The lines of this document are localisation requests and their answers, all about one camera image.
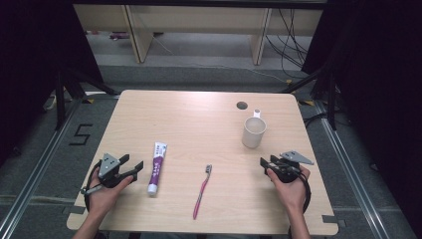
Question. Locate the person's left hand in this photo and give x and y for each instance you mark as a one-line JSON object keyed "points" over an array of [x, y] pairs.
{"points": [[103, 197]]}

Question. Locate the purple and white toothpaste tube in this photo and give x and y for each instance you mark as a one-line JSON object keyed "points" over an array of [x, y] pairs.
{"points": [[156, 169]]}

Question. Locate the person's right hand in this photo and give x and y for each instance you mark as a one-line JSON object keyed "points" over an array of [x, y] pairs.
{"points": [[293, 194]]}

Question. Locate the black curtain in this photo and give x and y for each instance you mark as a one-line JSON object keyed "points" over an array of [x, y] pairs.
{"points": [[375, 83], [33, 66]]}

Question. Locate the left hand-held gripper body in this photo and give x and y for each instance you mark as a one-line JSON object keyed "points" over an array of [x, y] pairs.
{"points": [[107, 164]]}

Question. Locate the grey metal floor rail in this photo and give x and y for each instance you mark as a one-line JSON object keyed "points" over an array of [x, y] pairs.
{"points": [[351, 172], [36, 172]]}

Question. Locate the pink toothbrush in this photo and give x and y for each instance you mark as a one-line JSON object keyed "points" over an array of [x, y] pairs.
{"points": [[201, 194]]}

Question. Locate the beige wooden desk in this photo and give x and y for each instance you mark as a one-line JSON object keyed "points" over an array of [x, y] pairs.
{"points": [[199, 20]]}

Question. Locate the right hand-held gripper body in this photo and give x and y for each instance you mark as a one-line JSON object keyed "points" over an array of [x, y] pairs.
{"points": [[288, 169]]}

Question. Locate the black metal stand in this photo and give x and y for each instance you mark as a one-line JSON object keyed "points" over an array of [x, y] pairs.
{"points": [[60, 99], [331, 99]]}

